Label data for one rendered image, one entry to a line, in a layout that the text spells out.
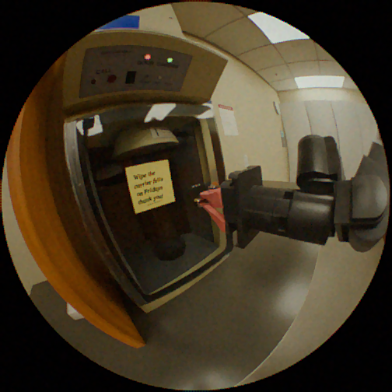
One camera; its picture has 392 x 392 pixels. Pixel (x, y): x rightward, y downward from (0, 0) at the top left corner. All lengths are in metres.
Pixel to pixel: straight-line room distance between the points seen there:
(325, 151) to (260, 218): 0.12
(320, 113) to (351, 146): 0.87
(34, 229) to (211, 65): 0.39
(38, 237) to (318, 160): 0.32
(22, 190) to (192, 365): 0.38
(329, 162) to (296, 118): 2.96
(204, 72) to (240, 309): 0.53
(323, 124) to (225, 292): 3.03
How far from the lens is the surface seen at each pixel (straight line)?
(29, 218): 0.19
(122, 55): 0.25
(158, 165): 0.24
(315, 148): 0.18
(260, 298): 0.39
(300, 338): 1.40
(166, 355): 0.36
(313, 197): 0.15
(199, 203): 0.23
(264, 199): 0.16
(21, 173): 0.19
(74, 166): 0.23
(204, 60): 0.32
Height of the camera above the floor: 1.28
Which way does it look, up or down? 16 degrees down
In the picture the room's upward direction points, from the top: 11 degrees counter-clockwise
